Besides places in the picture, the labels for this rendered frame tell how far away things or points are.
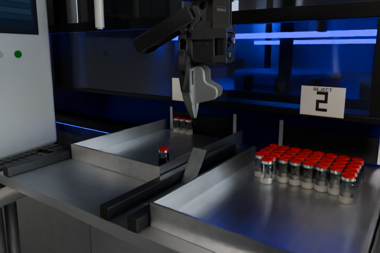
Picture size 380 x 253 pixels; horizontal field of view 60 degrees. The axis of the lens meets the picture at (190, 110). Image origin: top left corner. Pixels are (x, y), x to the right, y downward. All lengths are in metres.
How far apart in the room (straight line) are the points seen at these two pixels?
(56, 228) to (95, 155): 0.82
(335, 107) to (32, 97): 0.88
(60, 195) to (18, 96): 0.57
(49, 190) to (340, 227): 0.47
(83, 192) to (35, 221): 1.03
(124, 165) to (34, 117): 0.56
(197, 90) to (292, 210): 0.24
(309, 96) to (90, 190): 0.46
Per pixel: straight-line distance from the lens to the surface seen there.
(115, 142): 0.86
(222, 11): 0.54
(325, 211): 0.56
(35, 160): 0.75
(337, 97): 0.70
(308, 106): 0.72
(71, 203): 0.58
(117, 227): 0.50
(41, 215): 1.58
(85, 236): 1.36
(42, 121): 1.19
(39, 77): 1.17
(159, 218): 0.47
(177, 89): 0.87
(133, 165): 0.65
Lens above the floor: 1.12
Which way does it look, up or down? 10 degrees down
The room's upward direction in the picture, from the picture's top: straight up
